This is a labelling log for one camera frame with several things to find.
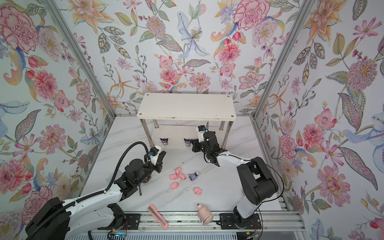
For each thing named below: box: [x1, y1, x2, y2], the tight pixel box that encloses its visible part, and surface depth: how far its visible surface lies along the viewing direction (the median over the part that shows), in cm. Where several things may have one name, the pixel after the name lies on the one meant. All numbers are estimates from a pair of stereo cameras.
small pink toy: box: [170, 181, 180, 190], surface depth 87 cm
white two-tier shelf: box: [136, 93, 237, 149], surface depth 84 cm
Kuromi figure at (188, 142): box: [183, 138, 193, 147], surface depth 94 cm
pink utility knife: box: [147, 204, 169, 229], surface depth 77 cm
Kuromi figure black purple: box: [159, 138, 169, 146], surface depth 95 cm
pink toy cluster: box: [169, 167, 186, 181], surface depth 90 cm
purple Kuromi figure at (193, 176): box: [187, 171, 199, 181], surface depth 89 cm
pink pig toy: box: [193, 187, 203, 195], surface depth 84 cm
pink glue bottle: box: [197, 203, 214, 226], surface depth 72 cm
